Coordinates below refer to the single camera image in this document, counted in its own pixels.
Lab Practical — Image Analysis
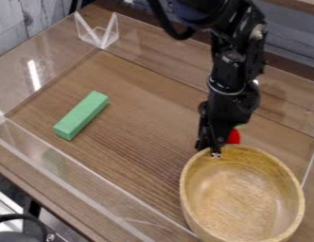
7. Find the red toy strawberry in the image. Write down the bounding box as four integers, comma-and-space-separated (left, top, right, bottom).
226, 125, 243, 145

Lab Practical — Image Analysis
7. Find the green rectangular block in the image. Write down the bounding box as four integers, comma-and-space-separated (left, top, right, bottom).
53, 91, 108, 141

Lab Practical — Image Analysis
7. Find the wooden oval bowl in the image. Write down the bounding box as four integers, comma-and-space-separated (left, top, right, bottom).
179, 145, 304, 242

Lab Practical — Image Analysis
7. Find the clear acrylic tray enclosure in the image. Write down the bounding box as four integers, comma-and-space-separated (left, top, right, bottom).
0, 11, 314, 242

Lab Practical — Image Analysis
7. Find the black cable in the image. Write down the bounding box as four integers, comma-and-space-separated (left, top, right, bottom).
0, 213, 49, 242

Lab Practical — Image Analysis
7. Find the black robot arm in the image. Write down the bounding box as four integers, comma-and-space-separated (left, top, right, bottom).
146, 0, 266, 158

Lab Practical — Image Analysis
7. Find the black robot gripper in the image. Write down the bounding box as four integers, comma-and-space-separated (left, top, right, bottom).
194, 83, 260, 158

